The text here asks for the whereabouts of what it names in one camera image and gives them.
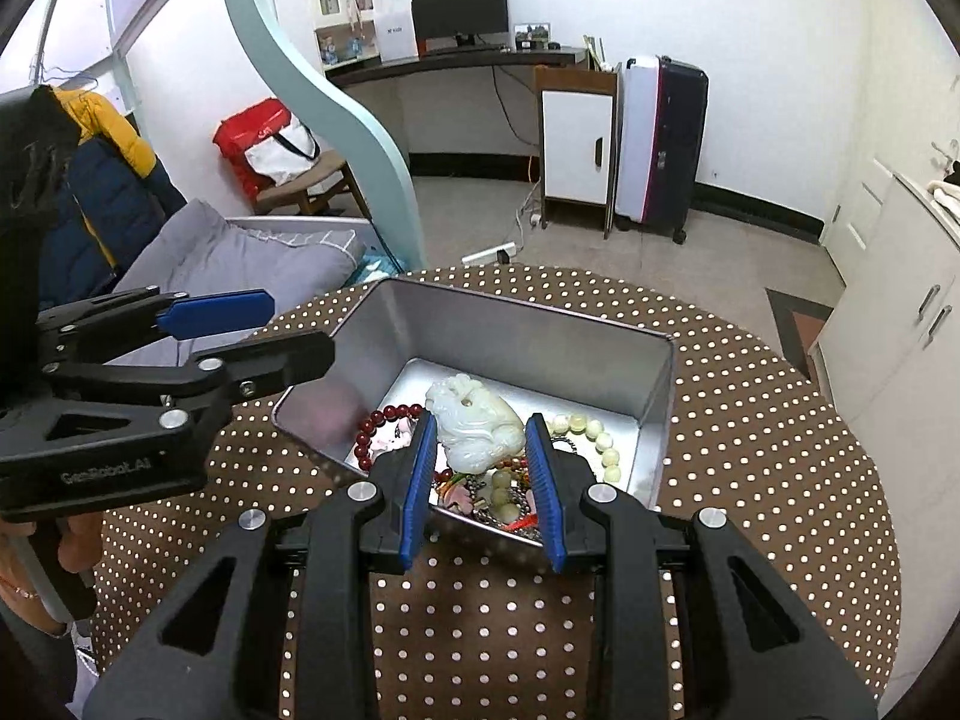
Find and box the white power strip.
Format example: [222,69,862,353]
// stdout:
[460,241,517,266]

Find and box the red bag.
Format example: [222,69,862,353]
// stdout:
[212,98,291,206]

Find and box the white tote bag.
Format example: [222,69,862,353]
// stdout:
[244,117,322,185]

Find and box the white black air cooler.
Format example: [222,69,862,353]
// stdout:
[613,55,709,245]

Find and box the wooden chair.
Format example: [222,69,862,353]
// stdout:
[254,151,373,221]

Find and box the white cloth pile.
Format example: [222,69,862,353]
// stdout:
[928,181,960,223]

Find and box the dark grey storage box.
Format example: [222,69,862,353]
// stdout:
[272,280,677,507]

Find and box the brown polka dot tablecloth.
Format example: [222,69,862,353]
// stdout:
[94,265,900,718]

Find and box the person left hand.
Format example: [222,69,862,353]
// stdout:
[2,512,104,637]

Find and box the dark red bead bracelet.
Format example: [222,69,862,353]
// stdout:
[351,401,427,475]

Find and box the teal loft bed frame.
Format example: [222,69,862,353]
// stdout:
[224,0,427,271]

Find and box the cream bead bracelet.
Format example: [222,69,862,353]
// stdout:
[547,411,625,486]

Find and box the white jade pendant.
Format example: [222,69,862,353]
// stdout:
[425,374,526,475]

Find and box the yellow navy jacket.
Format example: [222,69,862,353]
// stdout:
[39,88,185,309]

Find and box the dark desk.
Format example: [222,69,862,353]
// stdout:
[327,47,589,184]

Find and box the small white brown cabinet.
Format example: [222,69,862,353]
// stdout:
[534,65,619,238]

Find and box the pink charm keychain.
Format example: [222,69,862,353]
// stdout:
[434,466,539,535]

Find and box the black computer monitor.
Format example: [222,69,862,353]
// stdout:
[410,0,509,55]

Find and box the grey bedding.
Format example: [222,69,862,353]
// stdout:
[110,198,370,369]

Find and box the long white sideboard cabinet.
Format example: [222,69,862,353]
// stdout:
[817,174,958,712]

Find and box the white glass door cupboard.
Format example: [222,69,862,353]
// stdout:
[314,0,379,71]

